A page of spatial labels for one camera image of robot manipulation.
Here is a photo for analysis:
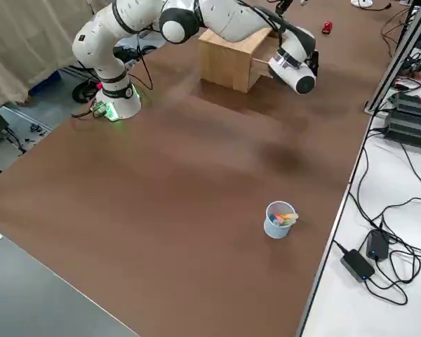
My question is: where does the black cable hub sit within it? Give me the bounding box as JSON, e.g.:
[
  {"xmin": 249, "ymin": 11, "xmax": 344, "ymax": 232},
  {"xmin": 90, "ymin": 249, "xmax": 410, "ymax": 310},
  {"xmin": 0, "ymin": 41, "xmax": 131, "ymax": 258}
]
[{"xmin": 402, "ymin": 52, "xmax": 421, "ymax": 77}]

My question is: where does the aluminium frame post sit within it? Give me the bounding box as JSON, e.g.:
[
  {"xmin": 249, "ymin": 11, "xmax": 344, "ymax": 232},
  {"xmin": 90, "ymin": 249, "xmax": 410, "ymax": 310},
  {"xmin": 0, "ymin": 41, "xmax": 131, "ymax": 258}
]
[{"xmin": 363, "ymin": 0, "xmax": 421, "ymax": 116}]

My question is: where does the clear plastic pen cup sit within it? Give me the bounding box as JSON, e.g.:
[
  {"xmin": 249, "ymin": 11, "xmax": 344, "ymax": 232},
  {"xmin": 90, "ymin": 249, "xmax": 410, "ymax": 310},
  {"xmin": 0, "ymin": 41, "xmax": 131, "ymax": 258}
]
[{"xmin": 263, "ymin": 201, "xmax": 300, "ymax": 241}]

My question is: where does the black power supply box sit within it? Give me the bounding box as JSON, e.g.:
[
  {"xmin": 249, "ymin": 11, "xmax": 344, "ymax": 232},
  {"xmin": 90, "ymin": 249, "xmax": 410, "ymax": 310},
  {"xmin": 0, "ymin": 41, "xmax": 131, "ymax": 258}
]
[
  {"xmin": 383, "ymin": 109, "xmax": 421, "ymax": 153},
  {"xmin": 388, "ymin": 90, "xmax": 421, "ymax": 124}
]

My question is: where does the black power adapter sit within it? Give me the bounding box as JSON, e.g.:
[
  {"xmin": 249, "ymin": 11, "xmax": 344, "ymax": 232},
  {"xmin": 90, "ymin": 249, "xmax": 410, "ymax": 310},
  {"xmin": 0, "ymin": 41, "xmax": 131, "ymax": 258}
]
[
  {"xmin": 339, "ymin": 248, "xmax": 377, "ymax": 284},
  {"xmin": 366, "ymin": 229, "xmax": 391, "ymax": 262}
]

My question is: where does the wooden cabinet drawer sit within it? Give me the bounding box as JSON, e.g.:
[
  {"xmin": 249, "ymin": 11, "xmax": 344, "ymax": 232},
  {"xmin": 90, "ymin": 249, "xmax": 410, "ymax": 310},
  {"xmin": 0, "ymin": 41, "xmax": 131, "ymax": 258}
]
[{"xmin": 250, "ymin": 52, "xmax": 280, "ymax": 81}]

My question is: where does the wooden cabinet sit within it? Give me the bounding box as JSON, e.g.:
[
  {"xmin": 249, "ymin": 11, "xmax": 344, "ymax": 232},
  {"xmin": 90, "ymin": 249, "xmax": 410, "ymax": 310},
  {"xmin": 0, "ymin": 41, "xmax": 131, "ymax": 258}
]
[{"xmin": 197, "ymin": 27, "xmax": 274, "ymax": 94}]

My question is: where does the beige curtain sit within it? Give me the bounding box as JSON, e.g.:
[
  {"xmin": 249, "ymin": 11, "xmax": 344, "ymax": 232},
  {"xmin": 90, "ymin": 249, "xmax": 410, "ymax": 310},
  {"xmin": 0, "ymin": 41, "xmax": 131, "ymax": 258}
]
[{"xmin": 0, "ymin": 0, "xmax": 94, "ymax": 115}]

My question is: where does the blue storage box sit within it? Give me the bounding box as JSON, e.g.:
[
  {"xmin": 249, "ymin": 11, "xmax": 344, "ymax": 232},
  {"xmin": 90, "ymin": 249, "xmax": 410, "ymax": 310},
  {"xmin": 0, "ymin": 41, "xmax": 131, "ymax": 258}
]
[{"xmin": 27, "ymin": 68, "xmax": 62, "ymax": 98}]

